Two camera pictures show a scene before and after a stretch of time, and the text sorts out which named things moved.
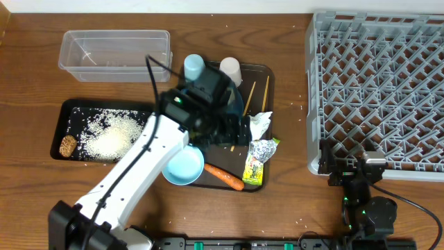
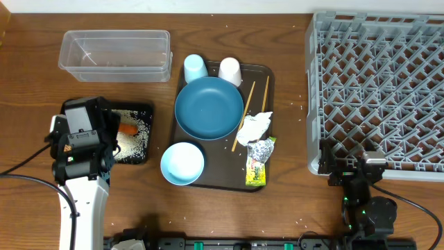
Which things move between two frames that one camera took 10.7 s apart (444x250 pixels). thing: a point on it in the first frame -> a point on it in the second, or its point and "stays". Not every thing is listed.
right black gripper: [329, 164] stays
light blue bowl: [185, 167] stays
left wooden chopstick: [249, 98] stays
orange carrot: [225, 176] -> [127, 128]
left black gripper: [234, 135] -> [112, 119]
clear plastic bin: [116, 55] stays
